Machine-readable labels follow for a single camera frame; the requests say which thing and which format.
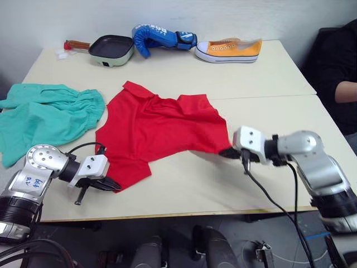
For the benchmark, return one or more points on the red t-shirt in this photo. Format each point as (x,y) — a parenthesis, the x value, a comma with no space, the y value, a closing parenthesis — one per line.
(156,131)

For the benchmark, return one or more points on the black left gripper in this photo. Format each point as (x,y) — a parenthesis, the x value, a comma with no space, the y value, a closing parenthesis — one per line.
(93,184)

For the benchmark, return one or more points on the green shorts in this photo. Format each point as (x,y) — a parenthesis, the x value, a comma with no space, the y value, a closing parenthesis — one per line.
(47,117)

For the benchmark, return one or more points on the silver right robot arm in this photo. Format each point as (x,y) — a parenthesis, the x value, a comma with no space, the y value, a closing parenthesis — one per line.
(315,164)

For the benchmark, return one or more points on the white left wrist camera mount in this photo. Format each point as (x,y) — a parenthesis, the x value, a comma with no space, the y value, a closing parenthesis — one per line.
(93,167)

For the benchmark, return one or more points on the small white plastic piece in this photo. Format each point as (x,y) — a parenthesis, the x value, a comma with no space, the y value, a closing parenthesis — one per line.
(62,56)

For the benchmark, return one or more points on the orange canvas sneaker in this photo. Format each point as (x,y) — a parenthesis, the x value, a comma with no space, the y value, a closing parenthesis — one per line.
(228,51)

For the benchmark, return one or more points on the metal bracket on floor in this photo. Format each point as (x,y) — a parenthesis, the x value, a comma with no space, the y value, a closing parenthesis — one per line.
(263,252)

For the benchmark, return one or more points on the pale green electric pan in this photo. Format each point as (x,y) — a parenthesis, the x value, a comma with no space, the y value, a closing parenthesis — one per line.
(111,51)

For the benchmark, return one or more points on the person's bare forearm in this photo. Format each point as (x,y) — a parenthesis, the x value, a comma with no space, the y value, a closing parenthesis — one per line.
(347,92)

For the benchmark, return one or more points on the dark rounded shape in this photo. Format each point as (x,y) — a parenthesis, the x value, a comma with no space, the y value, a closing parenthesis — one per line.
(216,248)
(147,254)

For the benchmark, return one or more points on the blue boxing glove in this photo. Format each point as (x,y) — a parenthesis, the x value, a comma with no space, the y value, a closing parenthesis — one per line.
(156,36)

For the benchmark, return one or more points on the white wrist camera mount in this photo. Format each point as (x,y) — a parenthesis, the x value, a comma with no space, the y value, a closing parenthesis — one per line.
(93,167)
(251,141)

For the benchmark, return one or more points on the blue tape strip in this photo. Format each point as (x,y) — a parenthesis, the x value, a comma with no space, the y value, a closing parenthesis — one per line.
(318,236)

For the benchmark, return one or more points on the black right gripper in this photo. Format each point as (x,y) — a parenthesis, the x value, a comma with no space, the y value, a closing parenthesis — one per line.
(245,155)

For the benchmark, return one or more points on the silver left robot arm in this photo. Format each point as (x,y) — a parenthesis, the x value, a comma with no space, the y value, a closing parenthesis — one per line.
(33,173)

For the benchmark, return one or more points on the person in black jacket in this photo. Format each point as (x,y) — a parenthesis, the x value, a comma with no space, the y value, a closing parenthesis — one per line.
(329,69)

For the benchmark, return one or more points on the black table foot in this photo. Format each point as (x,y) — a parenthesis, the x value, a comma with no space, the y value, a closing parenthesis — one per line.
(262,218)

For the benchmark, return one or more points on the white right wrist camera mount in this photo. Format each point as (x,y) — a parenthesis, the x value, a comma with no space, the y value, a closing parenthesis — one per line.
(251,141)

